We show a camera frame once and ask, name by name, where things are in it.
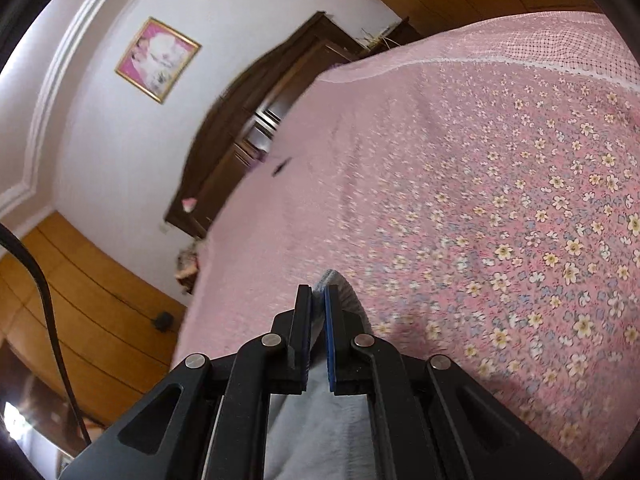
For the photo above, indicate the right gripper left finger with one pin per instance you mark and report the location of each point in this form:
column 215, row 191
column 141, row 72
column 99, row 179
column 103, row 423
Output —
column 208, row 417

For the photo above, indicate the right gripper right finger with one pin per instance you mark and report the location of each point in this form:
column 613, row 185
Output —
column 429, row 419

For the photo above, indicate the grey pants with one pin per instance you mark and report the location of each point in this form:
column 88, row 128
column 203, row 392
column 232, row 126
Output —
column 319, row 435

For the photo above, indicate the yellow wooden wardrobe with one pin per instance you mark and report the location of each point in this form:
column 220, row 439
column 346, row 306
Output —
column 103, row 315

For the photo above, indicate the small pink item on headboard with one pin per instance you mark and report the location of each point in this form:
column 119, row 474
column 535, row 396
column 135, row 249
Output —
column 188, row 204

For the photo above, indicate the pink floral bed cover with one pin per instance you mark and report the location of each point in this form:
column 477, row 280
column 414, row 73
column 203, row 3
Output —
column 479, row 190

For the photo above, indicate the dark wooden headboard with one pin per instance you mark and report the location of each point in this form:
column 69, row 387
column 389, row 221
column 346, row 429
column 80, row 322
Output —
column 238, row 130

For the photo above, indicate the gold framed picture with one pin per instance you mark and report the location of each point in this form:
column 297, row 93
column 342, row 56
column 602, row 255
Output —
column 156, row 58

